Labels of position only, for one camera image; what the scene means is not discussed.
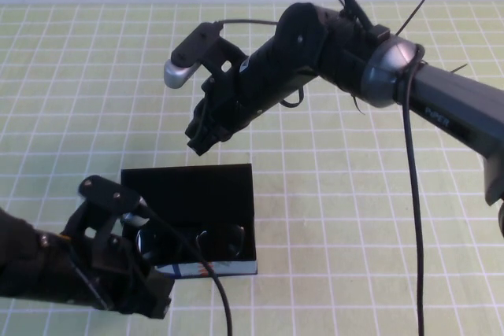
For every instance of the right wrist camera black silver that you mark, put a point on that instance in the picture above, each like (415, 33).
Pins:
(185, 60)

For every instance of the right robot arm black grey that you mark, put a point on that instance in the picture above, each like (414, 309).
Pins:
(453, 92)

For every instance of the black glasses case printed side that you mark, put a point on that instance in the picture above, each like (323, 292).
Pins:
(189, 194)

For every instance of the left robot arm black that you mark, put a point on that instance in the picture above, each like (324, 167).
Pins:
(31, 261)

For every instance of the green white grid tablecloth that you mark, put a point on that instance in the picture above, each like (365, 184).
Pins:
(334, 194)

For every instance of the wrist camera black silver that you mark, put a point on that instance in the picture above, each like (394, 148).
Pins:
(185, 60)
(102, 192)

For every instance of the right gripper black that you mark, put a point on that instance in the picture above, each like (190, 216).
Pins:
(232, 108)

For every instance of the black frame glasses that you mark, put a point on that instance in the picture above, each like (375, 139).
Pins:
(144, 243)

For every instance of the left wrist camera black silver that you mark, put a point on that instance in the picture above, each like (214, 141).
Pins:
(102, 192)

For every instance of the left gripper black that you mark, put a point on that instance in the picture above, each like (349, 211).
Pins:
(114, 273)

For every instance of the right camera mount black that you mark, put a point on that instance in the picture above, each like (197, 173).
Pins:
(224, 56)

